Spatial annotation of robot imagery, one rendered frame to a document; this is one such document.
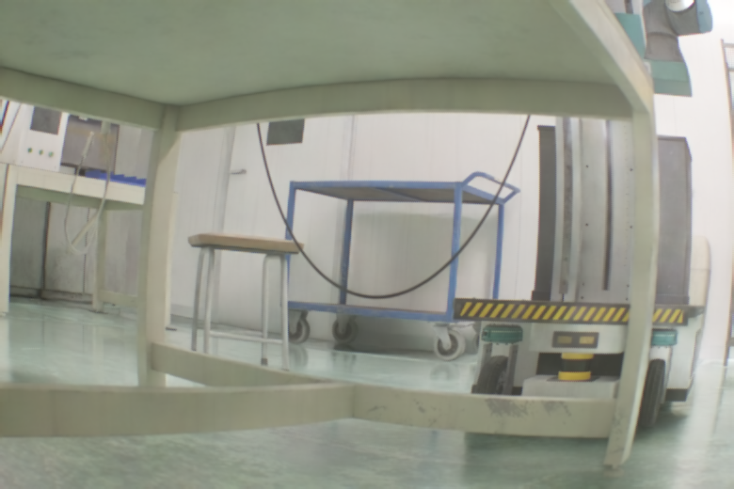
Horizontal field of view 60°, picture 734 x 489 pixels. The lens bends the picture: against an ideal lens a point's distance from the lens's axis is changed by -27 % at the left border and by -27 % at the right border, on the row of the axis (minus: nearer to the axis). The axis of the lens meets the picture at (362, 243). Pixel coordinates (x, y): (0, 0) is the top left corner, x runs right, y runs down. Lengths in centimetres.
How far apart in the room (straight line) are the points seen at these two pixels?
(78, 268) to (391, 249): 229
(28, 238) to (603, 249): 408
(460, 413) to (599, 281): 87
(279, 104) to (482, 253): 308
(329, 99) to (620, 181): 92
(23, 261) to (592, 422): 451
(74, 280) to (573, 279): 415
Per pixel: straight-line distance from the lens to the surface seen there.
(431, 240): 484
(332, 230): 515
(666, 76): 200
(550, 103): 144
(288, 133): 546
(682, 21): 203
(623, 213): 219
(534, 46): 125
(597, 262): 220
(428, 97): 154
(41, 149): 402
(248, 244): 282
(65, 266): 559
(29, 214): 536
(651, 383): 185
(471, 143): 480
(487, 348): 203
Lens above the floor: 33
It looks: 3 degrees up
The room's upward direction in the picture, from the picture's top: 4 degrees clockwise
